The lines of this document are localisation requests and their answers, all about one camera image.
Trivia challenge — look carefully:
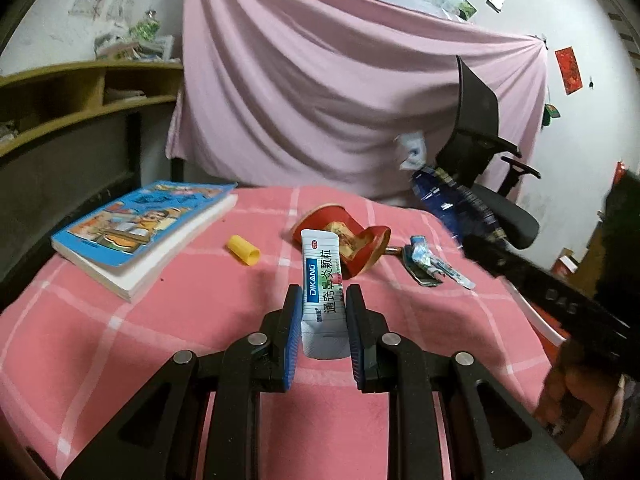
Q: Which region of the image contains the silver foil wrapper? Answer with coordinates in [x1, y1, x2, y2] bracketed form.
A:
[395, 131, 427, 171]

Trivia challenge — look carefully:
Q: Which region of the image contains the small blue white sachet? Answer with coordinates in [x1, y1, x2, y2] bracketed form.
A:
[430, 256, 475, 290]

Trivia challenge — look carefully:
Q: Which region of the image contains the stack of books on shelf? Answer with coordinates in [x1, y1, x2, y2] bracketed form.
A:
[94, 34, 175, 62]

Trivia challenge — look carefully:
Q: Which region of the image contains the small yellow cap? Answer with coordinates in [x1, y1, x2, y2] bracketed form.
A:
[226, 235, 260, 266]

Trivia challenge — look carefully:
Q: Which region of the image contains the black mesh office chair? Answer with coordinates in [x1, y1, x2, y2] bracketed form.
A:
[434, 54, 542, 252]

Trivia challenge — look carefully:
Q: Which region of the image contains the small cardboard box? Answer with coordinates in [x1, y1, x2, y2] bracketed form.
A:
[551, 248, 578, 278]

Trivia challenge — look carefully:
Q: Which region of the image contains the red diamond paper decoration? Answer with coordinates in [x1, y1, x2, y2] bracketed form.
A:
[554, 47, 582, 96]

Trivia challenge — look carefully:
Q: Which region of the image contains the wooden wall shelf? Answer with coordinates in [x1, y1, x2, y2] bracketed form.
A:
[1, 61, 183, 157]

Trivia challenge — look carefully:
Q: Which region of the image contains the pink plaid tablecloth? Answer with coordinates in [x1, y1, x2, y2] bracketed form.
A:
[1, 188, 550, 472]

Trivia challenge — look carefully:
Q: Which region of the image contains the person's right hand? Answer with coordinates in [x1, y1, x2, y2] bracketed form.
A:
[534, 339, 626, 464]

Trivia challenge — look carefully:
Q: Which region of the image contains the green candy jar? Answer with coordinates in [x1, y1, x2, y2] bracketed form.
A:
[129, 9, 160, 41]

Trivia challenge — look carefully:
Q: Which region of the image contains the crumpled blue green packet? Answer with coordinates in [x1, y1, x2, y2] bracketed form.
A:
[401, 235, 442, 287]

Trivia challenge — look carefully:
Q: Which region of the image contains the white Dikang medicine sachet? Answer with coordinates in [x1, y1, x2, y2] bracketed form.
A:
[300, 229, 350, 360]

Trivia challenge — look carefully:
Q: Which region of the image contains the pink hanging bedsheet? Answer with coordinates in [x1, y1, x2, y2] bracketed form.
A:
[165, 0, 548, 198]

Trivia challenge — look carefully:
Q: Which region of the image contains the orange trash bin white rim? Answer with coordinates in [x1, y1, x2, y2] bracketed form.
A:
[500, 278, 567, 363]

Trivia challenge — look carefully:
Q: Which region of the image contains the blue cartoon cover book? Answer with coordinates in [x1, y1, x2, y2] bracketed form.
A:
[51, 181, 238, 302]

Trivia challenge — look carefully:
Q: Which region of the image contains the dark blue patterned wrapper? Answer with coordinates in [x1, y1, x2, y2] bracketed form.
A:
[411, 166, 506, 248]

